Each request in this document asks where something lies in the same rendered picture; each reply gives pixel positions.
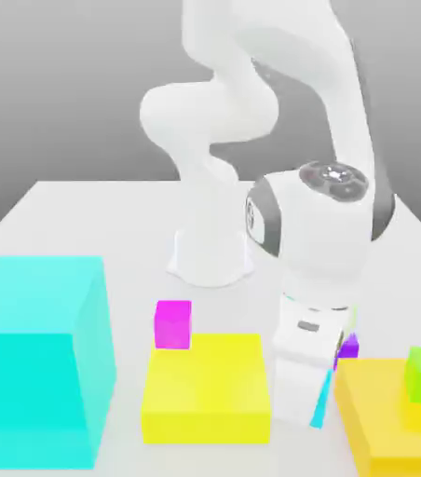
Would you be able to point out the small magenta cube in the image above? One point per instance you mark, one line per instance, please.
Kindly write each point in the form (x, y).
(172, 325)

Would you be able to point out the small cyan cube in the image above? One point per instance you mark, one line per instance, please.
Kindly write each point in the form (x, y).
(322, 406)

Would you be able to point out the large yellow box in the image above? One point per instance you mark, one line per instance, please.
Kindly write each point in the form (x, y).
(206, 387)

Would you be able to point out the small purple cube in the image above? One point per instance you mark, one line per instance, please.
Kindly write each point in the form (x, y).
(348, 349)

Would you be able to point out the large orange box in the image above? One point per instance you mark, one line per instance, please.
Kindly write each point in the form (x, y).
(374, 417)

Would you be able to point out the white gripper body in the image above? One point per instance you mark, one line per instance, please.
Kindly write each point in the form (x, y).
(298, 391)

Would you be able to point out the large cyan box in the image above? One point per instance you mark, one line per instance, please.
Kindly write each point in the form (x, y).
(28, 372)

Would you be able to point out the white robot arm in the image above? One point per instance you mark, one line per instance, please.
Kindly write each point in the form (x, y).
(318, 231)

